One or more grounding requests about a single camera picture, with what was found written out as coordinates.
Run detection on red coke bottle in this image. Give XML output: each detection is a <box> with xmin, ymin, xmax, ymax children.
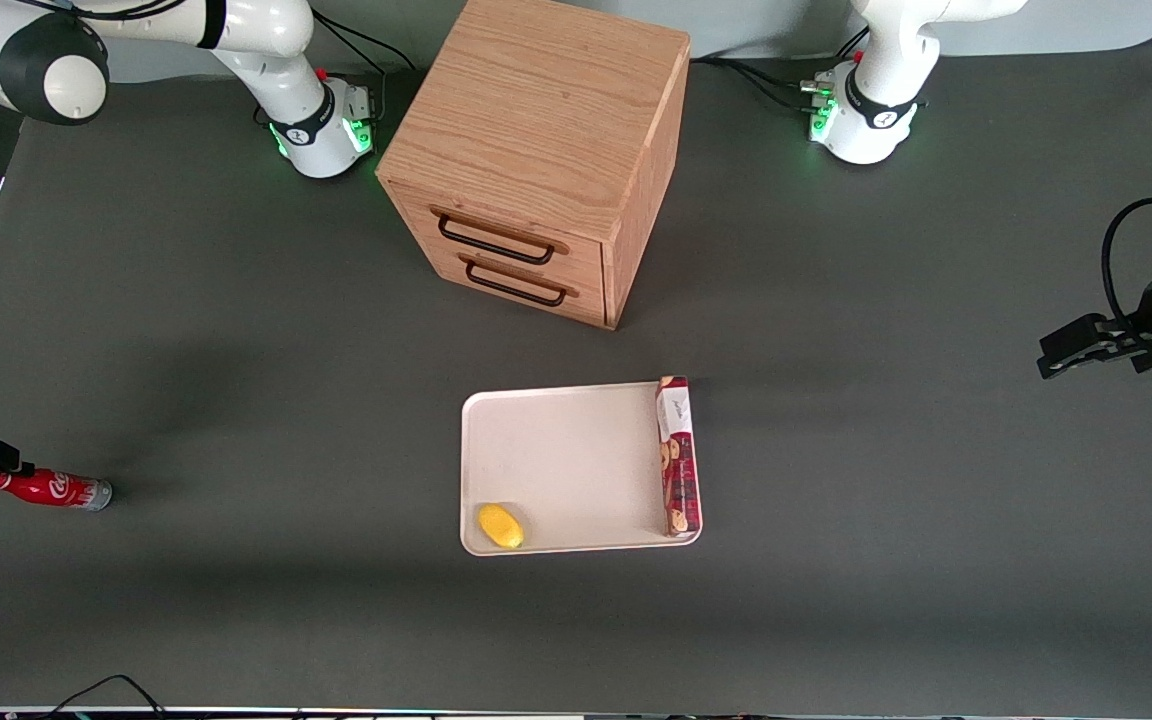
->
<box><xmin>0</xmin><ymin>467</ymin><xmax>114</xmax><ymax>513</ymax></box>

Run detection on white plastic tray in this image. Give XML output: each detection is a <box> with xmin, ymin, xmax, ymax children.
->
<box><xmin>460</xmin><ymin>381</ymin><xmax>704</xmax><ymax>557</ymax></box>

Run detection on red cookie box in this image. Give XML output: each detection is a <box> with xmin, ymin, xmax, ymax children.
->
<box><xmin>655</xmin><ymin>376</ymin><xmax>702</xmax><ymax>539</ymax></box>

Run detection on yellow lemon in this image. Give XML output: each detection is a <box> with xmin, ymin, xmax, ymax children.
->
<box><xmin>477</xmin><ymin>503</ymin><xmax>525</xmax><ymax>550</ymax></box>

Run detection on wooden two-drawer cabinet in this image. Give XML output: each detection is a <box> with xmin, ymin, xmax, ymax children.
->
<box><xmin>376</xmin><ymin>0</ymin><xmax>692</xmax><ymax>331</ymax></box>

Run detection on thin black table-edge cable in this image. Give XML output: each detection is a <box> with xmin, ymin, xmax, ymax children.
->
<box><xmin>36</xmin><ymin>674</ymin><xmax>169</xmax><ymax>720</ymax></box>

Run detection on black left arm base cables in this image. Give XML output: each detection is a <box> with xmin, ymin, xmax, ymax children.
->
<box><xmin>691</xmin><ymin>55</ymin><xmax>837</xmax><ymax>113</ymax></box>

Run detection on black arm base cables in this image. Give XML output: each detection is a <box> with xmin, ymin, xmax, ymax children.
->
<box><xmin>311</xmin><ymin>10</ymin><xmax>417</xmax><ymax>73</ymax></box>
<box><xmin>691</xmin><ymin>55</ymin><xmax>837</xmax><ymax>113</ymax></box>

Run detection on long black drawer handle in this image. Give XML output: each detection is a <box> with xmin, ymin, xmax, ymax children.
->
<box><xmin>436</xmin><ymin>213</ymin><xmax>556</xmax><ymax>267</ymax></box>

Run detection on short black drawer handle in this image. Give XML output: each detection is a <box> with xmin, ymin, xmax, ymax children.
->
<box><xmin>464</xmin><ymin>262</ymin><xmax>570</xmax><ymax>308</ymax></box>

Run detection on black right arm base cables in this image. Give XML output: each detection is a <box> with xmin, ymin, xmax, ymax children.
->
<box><xmin>311</xmin><ymin>10</ymin><xmax>417</xmax><ymax>73</ymax></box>

